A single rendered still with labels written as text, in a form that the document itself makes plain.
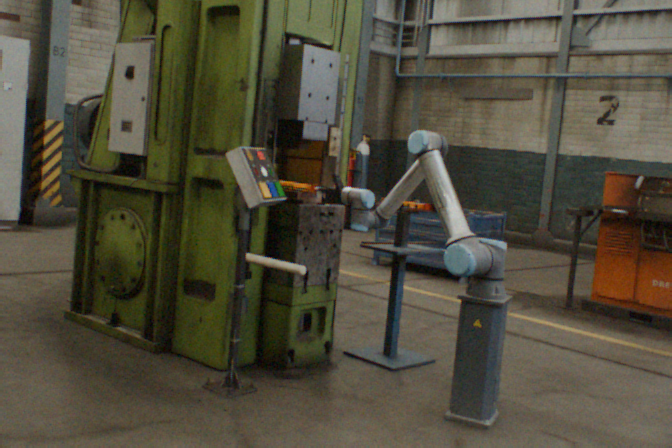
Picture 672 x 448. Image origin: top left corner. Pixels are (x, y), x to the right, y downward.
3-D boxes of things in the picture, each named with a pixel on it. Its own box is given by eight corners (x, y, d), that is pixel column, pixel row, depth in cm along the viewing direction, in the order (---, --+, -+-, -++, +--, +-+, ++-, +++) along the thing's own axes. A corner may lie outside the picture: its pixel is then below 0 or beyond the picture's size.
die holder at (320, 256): (338, 282, 432) (345, 205, 429) (293, 287, 403) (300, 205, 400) (269, 265, 468) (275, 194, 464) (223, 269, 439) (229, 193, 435)
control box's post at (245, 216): (235, 388, 373) (254, 172, 365) (230, 390, 370) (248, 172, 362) (230, 386, 376) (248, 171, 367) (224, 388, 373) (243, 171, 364)
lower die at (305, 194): (321, 204, 422) (322, 189, 421) (296, 204, 406) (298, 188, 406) (268, 195, 448) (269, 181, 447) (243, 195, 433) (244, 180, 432)
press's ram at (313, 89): (343, 125, 429) (350, 55, 425) (298, 119, 399) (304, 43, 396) (290, 122, 455) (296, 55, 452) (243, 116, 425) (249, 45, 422)
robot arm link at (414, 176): (449, 129, 378) (374, 218, 413) (433, 127, 369) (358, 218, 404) (461, 145, 373) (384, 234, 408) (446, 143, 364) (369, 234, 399)
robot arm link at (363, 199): (364, 209, 387) (366, 190, 386) (345, 206, 395) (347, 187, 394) (375, 209, 394) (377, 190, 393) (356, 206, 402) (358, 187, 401)
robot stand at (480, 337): (499, 415, 370) (512, 296, 365) (489, 429, 350) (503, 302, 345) (456, 405, 379) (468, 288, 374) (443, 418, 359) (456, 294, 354)
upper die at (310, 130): (326, 140, 419) (328, 123, 418) (302, 138, 403) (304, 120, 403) (273, 136, 445) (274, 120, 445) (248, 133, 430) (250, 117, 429)
